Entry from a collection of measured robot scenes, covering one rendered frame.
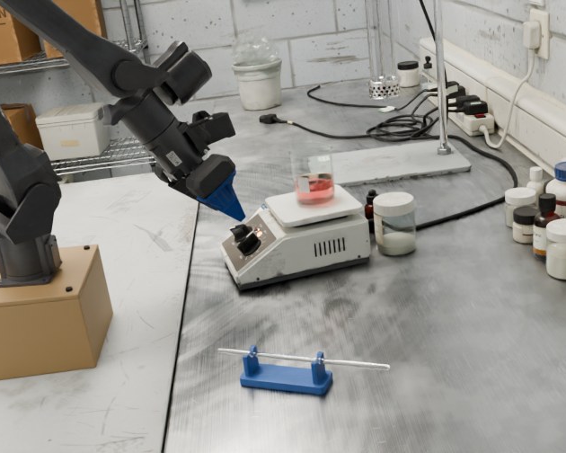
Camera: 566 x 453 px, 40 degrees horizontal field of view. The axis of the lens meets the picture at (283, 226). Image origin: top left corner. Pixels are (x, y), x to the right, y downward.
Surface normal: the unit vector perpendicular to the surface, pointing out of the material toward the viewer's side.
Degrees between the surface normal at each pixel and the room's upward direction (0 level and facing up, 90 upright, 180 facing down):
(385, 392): 0
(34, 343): 90
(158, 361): 0
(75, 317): 90
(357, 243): 90
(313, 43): 90
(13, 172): 64
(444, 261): 0
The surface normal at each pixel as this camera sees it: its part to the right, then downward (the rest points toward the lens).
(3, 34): -0.01, 0.39
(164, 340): -0.12, -0.92
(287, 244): 0.25, 0.32
